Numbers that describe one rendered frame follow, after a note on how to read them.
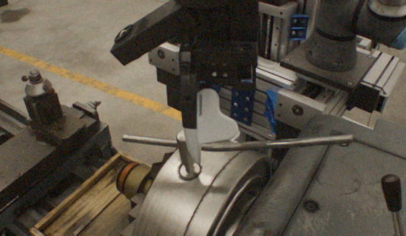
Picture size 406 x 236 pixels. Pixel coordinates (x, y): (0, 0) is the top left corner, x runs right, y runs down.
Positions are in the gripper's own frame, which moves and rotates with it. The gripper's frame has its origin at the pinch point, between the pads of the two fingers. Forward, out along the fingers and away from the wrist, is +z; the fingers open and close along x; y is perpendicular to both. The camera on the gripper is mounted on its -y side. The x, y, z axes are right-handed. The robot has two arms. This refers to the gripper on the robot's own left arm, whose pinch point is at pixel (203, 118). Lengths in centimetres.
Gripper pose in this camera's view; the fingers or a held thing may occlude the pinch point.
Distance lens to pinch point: 49.0
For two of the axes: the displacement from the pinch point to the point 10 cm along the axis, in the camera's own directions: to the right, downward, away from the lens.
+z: 0.9, 6.8, 7.3
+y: 9.8, 0.7, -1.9
